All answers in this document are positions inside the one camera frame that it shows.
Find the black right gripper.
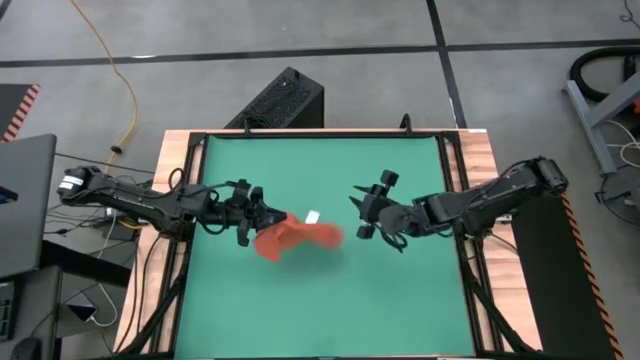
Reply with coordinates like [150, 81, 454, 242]
[347, 169, 417, 240]

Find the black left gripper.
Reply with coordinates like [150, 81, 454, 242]
[215, 178, 290, 248]

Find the orange cloth napkin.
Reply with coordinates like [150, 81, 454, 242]
[253, 211, 346, 264]

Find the green table mat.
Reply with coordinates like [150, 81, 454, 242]
[174, 135, 477, 359]

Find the black computer tower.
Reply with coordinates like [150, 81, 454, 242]
[224, 65, 326, 131]

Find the large black hazard-striped floor mat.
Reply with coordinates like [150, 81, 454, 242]
[503, 191, 626, 360]

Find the grey metal stand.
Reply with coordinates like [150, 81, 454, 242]
[561, 73, 640, 176]

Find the grey laptop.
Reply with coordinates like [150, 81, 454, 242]
[0, 133, 58, 279]

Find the black computer mouse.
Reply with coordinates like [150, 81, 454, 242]
[9, 336, 44, 360]

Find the small black hazard-striped floor mat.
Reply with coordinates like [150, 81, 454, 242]
[0, 83, 42, 144]

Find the black metal table frame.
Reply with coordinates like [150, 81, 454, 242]
[113, 113, 542, 360]

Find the thin black floor cable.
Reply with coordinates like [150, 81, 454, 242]
[53, 151, 157, 176]

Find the yellow floor cable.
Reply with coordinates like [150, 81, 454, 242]
[68, 0, 139, 187]

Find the phone with white cable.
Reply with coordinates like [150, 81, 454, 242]
[65, 282, 119, 329]

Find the black corrugated hose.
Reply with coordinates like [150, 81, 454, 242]
[569, 45, 640, 103]

